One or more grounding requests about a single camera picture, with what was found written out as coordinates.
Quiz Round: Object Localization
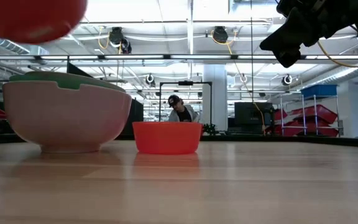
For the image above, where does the white metal shelf rack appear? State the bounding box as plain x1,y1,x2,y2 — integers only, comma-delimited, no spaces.
279,93,344,138

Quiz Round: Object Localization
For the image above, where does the white structural column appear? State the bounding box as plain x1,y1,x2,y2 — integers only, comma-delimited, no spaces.
202,64,229,131

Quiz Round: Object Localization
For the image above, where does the large pink notched bowl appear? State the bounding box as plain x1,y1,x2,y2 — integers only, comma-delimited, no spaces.
2,80,133,154

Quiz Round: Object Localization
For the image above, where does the large green bowl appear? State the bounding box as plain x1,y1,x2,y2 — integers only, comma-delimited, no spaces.
9,71,126,93

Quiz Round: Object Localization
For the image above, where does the person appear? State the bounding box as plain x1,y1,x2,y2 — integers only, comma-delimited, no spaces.
167,94,200,123

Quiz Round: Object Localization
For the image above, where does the blue plastic bin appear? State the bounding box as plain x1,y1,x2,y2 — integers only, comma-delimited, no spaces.
300,84,339,100

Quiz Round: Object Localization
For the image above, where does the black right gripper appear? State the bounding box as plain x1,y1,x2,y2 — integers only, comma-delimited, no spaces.
259,0,358,68

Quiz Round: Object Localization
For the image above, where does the yellow hanging cable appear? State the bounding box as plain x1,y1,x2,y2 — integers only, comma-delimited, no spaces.
97,26,110,50
317,40,358,68
209,29,266,135

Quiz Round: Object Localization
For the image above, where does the small orange bowl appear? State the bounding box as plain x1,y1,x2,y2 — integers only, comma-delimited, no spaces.
132,121,203,156

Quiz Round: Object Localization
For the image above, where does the long ceiling light strip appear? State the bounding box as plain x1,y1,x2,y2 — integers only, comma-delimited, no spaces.
0,54,358,61

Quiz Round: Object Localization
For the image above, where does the small black clamp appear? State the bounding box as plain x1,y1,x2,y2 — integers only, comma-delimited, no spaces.
202,123,218,136

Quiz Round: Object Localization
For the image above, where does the black background monitor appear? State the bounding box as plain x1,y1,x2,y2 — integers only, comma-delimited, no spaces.
234,101,273,135

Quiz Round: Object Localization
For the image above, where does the red bowl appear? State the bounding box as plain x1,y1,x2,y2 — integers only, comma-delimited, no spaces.
0,0,88,45

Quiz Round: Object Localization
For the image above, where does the black background rig stand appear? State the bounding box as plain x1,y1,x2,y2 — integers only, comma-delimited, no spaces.
158,80,213,125

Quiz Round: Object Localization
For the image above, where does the thin black hanging cord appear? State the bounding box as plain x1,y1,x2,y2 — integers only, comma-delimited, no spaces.
249,0,254,105

